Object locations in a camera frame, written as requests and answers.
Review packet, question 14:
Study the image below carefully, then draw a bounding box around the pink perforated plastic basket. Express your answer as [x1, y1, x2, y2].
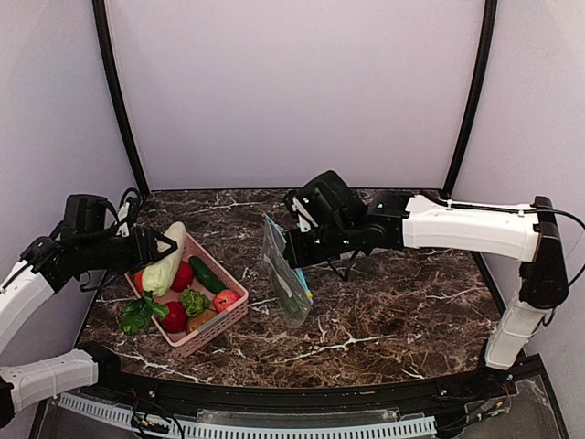
[125, 233, 249, 356]

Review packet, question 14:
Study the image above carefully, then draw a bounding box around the right black frame post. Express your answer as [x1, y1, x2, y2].
[440, 0, 498, 198]

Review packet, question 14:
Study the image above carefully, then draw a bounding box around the black front rail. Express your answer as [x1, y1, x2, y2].
[80, 354, 552, 415]

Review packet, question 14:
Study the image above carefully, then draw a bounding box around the left black frame post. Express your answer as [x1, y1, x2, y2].
[91, 0, 150, 198]

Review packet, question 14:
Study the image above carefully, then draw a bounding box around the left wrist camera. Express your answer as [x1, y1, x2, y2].
[116, 187, 143, 237]

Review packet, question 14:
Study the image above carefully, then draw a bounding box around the red toy fruit front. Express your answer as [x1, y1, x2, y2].
[161, 301, 187, 334]

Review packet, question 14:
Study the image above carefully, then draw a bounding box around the clear zip bag blue zipper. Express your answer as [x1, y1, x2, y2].
[261, 214, 314, 328]

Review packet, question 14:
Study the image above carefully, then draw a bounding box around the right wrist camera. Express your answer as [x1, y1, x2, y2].
[284, 190, 318, 233]

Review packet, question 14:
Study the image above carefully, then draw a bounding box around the green toy leafy vegetable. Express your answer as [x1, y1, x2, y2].
[120, 292, 170, 335]

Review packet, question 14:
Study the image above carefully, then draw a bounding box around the black frame post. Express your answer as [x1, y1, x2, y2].
[91, 0, 150, 198]
[440, 0, 498, 198]

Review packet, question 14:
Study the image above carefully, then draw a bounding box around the white toy radish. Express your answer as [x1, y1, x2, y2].
[142, 221, 186, 297]

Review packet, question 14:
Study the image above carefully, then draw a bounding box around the brown toy potato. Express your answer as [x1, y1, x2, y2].
[186, 309, 218, 334]

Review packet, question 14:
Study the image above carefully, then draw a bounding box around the white slotted cable duct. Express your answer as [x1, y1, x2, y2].
[58, 393, 437, 439]

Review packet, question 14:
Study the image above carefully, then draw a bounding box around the red toy tomato right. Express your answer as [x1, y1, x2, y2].
[213, 289, 240, 313]

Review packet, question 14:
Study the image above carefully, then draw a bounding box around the green toy chili pepper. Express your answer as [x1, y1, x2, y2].
[270, 272, 305, 320]

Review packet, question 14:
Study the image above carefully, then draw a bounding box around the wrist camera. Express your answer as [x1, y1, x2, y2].
[116, 187, 143, 237]
[284, 190, 318, 233]

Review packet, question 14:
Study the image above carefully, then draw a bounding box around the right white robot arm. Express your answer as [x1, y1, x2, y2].
[284, 170, 575, 370]

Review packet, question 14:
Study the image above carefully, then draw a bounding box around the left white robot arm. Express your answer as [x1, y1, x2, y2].
[1, 188, 186, 425]

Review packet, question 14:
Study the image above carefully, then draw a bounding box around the red toy fruit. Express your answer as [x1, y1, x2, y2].
[171, 261, 194, 293]
[161, 301, 187, 334]

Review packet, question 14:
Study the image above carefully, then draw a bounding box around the red toy fruit left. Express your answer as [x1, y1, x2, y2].
[171, 261, 194, 293]

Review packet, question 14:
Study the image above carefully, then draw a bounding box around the green toy bell pepper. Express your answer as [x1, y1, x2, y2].
[179, 288, 210, 317]

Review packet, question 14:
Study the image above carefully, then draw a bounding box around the orange toy fruit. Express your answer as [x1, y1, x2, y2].
[133, 270, 144, 292]

